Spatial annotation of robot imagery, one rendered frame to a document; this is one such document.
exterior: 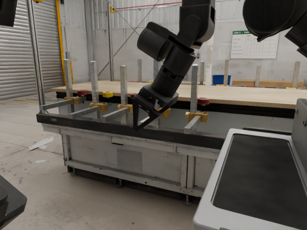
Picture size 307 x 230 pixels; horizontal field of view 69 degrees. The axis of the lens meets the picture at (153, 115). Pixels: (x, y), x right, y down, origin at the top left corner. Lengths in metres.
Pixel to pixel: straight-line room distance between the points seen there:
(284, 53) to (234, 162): 8.31
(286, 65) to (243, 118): 7.03
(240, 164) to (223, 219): 0.10
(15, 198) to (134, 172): 1.85
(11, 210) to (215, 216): 0.16
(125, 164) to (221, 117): 0.95
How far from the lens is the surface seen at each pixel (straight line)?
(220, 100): 1.53
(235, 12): 8.68
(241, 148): 0.32
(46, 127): 2.19
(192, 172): 1.80
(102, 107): 1.69
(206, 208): 0.19
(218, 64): 8.56
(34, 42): 2.09
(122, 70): 1.56
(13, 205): 0.22
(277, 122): 1.61
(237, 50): 8.49
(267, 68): 8.52
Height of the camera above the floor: 1.15
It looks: 14 degrees down
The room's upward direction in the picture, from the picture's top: straight up
